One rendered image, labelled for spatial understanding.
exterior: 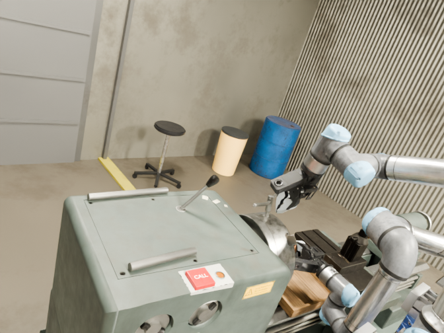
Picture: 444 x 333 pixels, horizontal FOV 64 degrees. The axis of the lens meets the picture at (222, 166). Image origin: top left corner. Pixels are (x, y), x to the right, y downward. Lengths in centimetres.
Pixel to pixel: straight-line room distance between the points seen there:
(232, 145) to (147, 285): 367
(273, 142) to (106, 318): 418
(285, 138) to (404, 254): 371
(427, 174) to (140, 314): 80
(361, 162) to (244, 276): 45
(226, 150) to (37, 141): 213
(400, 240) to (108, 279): 89
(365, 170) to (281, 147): 388
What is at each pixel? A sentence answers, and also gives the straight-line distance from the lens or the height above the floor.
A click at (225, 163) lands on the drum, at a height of 18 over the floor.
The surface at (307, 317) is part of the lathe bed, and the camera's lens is 176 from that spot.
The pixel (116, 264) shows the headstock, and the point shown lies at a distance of 95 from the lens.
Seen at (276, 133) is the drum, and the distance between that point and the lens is 481.
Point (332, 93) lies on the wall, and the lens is 525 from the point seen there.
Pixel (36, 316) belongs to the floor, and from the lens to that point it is 251.
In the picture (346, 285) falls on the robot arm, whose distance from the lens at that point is 147.
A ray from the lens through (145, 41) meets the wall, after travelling 403.
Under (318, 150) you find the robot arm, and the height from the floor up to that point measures 160.
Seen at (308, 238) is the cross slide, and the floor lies 97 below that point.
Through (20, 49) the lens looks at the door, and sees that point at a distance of 361.
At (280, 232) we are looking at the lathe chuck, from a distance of 135.
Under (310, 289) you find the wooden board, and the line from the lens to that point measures 175.
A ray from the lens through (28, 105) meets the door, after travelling 377.
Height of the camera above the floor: 188
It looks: 22 degrees down
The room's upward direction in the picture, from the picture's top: 18 degrees clockwise
